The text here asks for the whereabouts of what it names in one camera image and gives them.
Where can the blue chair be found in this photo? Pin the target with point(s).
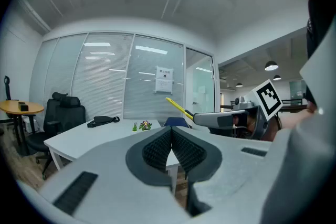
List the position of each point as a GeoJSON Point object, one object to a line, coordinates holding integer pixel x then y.
{"type": "Point", "coordinates": [174, 122]}

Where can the person's right forearm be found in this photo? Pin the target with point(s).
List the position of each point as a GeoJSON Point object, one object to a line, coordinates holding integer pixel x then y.
{"type": "Point", "coordinates": [294, 120]}

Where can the yellow utility knife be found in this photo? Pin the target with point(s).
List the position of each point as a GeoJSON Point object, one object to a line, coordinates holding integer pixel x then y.
{"type": "Point", "coordinates": [181, 108]}

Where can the small black box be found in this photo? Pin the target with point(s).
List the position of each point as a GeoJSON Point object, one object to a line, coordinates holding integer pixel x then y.
{"type": "Point", "coordinates": [23, 106]}

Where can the purple pansy potted plant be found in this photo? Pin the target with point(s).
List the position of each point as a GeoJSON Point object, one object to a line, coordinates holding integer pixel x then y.
{"type": "Point", "coordinates": [145, 125]}

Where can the round wooden table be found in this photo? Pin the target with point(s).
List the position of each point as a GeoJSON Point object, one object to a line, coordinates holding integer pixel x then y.
{"type": "Point", "coordinates": [10, 107]}

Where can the small green potted plant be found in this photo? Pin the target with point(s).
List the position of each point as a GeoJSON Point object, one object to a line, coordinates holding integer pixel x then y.
{"type": "Point", "coordinates": [134, 127]}

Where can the glass door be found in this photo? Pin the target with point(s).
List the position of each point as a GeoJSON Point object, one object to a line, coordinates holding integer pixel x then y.
{"type": "Point", "coordinates": [202, 86]}

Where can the silver gripper camera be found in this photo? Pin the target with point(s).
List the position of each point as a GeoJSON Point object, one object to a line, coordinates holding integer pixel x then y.
{"type": "Point", "coordinates": [242, 104]}

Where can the person's black shirt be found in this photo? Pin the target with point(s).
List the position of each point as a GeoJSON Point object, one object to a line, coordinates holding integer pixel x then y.
{"type": "Point", "coordinates": [319, 29]}

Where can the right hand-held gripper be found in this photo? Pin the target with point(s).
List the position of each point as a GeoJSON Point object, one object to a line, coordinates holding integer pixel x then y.
{"type": "Point", "coordinates": [267, 98]}

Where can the person's right hand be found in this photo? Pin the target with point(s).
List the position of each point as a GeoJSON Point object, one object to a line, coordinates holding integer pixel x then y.
{"type": "Point", "coordinates": [252, 122]}

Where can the black pendant lamp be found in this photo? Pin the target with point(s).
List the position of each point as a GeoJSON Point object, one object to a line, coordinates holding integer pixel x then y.
{"type": "Point", "coordinates": [277, 78]}
{"type": "Point", "coordinates": [239, 85]}
{"type": "Point", "coordinates": [271, 66]}

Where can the black waist bag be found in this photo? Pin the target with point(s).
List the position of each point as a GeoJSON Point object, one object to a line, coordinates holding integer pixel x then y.
{"type": "Point", "coordinates": [103, 119]}

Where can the white paper notice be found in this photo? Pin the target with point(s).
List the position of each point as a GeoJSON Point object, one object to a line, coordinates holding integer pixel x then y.
{"type": "Point", "coordinates": [164, 78]}

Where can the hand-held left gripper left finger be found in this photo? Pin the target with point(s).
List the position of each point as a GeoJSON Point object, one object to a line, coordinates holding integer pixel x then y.
{"type": "Point", "coordinates": [147, 154]}

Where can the black mesh office chair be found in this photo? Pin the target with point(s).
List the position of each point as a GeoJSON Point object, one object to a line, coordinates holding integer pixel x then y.
{"type": "Point", "coordinates": [53, 105]}
{"type": "Point", "coordinates": [71, 118]}

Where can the dark metal railing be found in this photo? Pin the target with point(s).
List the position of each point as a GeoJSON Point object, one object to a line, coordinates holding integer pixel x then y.
{"type": "Point", "coordinates": [294, 107]}

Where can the glass partition with blinds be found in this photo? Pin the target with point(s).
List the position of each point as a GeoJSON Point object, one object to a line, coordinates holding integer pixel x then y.
{"type": "Point", "coordinates": [105, 78]}

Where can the black looped stand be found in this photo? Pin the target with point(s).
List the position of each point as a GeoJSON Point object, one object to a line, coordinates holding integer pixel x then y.
{"type": "Point", "coordinates": [7, 86]}

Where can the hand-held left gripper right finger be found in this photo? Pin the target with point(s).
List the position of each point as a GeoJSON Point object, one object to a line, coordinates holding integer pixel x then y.
{"type": "Point", "coordinates": [194, 152]}

